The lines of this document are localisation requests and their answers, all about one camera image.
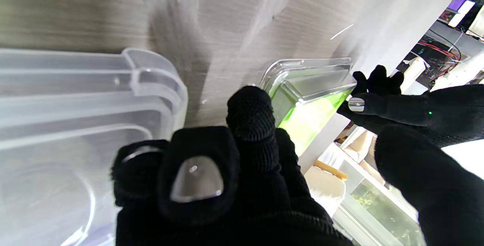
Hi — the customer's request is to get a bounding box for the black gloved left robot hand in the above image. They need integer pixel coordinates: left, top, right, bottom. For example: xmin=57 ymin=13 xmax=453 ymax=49
xmin=337 ymin=65 xmax=484 ymax=149

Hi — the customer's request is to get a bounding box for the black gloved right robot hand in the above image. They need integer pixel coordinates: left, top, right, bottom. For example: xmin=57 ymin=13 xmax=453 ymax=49
xmin=111 ymin=85 xmax=484 ymax=246

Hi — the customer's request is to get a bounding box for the clear lid with green sheet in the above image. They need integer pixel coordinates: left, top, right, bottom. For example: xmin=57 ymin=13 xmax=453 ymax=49
xmin=259 ymin=57 xmax=358 ymax=156

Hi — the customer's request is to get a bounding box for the clear lid with blue sticker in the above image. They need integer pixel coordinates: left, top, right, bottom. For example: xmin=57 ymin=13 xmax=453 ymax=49
xmin=0 ymin=48 xmax=189 ymax=246

